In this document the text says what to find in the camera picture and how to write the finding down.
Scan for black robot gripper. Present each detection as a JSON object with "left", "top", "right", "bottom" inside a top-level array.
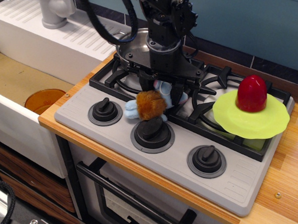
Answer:
[{"left": 123, "top": 42, "right": 205, "bottom": 106}]

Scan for stuffed elephant with brown mane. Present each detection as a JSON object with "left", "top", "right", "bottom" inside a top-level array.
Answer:
[{"left": 123, "top": 80, "right": 174, "bottom": 121}]

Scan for red toy sweet potato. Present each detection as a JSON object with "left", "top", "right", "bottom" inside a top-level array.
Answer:
[{"left": 236, "top": 75, "right": 268, "bottom": 113}]

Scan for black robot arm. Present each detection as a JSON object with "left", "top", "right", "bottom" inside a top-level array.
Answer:
[{"left": 118, "top": 0, "right": 204, "bottom": 105}]

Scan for stainless steel pot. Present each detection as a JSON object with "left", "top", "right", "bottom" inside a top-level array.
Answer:
[{"left": 108, "top": 26, "right": 186, "bottom": 80}]

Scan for middle black stove knob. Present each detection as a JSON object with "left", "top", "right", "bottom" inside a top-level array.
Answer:
[{"left": 130, "top": 117, "right": 175, "bottom": 154}]

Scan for black stove knob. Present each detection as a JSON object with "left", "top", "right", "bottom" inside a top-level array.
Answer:
[
  {"left": 88, "top": 97, "right": 122, "bottom": 127},
  {"left": 187, "top": 145, "right": 227, "bottom": 179},
  {"left": 130, "top": 117, "right": 175, "bottom": 154}
]

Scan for left black stove knob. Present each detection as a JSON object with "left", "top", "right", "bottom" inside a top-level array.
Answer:
[{"left": 88, "top": 97, "right": 122, "bottom": 127}]

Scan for grey toy stove top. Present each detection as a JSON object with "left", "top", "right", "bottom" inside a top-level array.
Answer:
[{"left": 54, "top": 77, "right": 295, "bottom": 216}]

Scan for right black stove knob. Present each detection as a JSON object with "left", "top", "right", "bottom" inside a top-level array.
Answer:
[{"left": 187, "top": 145, "right": 227, "bottom": 179}]

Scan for lime green plate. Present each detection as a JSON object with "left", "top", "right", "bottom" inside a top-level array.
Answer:
[{"left": 212, "top": 90, "right": 290, "bottom": 139}]

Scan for toy oven door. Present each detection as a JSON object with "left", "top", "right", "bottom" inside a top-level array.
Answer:
[{"left": 70, "top": 144, "right": 223, "bottom": 224}]

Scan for grey toy faucet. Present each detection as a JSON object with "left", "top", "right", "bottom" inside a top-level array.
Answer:
[{"left": 39, "top": 0, "right": 76, "bottom": 29}]

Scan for white toy sink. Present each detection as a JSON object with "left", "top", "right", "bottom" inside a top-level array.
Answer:
[{"left": 0, "top": 0, "right": 115, "bottom": 178}]

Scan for wood grain drawer fronts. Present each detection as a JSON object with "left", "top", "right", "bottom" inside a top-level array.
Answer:
[{"left": 0, "top": 142, "right": 81, "bottom": 224}]

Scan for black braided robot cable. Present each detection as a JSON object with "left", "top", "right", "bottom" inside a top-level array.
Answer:
[{"left": 71, "top": 0, "right": 140, "bottom": 46}]

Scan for black oven door handle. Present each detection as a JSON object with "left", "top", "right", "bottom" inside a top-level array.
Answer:
[{"left": 76, "top": 162, "right": 197, "bottom": 224}]

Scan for black braided foreground cable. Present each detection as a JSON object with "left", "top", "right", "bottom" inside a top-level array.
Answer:
[{"left": 0, "top": 179, "right": 17, "bottom": 224}]

